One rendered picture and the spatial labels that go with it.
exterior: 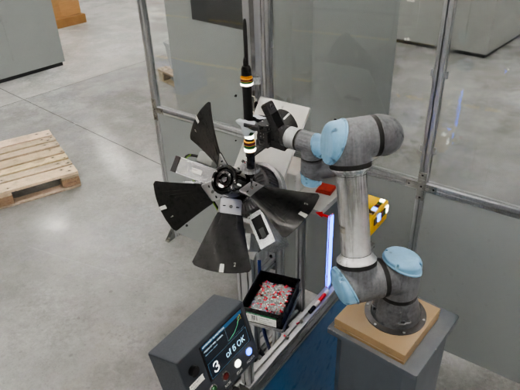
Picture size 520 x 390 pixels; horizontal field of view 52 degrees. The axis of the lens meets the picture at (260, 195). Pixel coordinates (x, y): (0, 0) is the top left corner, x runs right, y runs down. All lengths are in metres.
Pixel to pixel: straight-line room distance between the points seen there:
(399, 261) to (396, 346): 0.26
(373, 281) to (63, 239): 2.90
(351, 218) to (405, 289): 0.28
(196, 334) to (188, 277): 2.12
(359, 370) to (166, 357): 0.69
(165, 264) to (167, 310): 0.44
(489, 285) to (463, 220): 0.35
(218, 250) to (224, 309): 0.63
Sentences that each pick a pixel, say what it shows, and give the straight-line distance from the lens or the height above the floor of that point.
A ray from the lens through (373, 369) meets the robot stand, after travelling 1.76.
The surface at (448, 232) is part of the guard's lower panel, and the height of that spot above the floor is 0.78.
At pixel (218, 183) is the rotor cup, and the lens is 2.06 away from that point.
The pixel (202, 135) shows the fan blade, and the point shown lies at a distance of 2.25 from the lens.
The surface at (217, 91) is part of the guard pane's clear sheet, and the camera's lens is 2.99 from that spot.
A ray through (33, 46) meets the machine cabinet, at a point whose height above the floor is 0.34.
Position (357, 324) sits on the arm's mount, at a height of 1.04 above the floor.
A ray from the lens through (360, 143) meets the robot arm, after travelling 1.42.
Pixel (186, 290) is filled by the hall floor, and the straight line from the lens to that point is 3.41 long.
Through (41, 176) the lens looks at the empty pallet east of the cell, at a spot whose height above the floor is 0.14.
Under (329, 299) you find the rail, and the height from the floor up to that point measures 0.84.
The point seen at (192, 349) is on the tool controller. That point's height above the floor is 1.25.
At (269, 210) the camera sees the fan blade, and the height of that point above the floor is 1.17.
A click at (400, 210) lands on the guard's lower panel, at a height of 0.81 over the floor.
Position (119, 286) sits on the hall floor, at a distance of 3.54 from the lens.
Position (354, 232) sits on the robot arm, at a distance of 1.50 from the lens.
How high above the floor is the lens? 2.25
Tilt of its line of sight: 32 degrees down
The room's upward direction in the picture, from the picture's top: 2 degrees counter-clockwise
